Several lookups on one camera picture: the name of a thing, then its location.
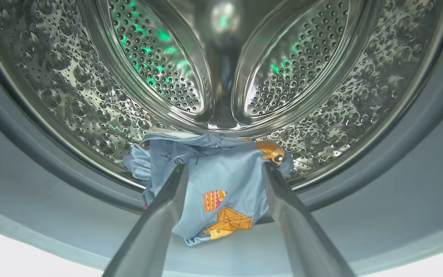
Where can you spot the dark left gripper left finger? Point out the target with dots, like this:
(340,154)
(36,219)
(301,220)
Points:
(152,231)

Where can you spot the blue cartoon print garment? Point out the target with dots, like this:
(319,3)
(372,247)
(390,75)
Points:
(221,173)

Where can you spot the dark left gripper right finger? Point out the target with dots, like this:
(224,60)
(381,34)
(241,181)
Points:
(302,238)

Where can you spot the grey rubber door gasket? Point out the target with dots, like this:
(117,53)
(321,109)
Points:
(33,184)

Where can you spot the stainless steel washer drum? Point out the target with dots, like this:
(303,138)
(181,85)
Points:
(71,77)

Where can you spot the white front-load washing machine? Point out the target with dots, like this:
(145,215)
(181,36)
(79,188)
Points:
(14,261)

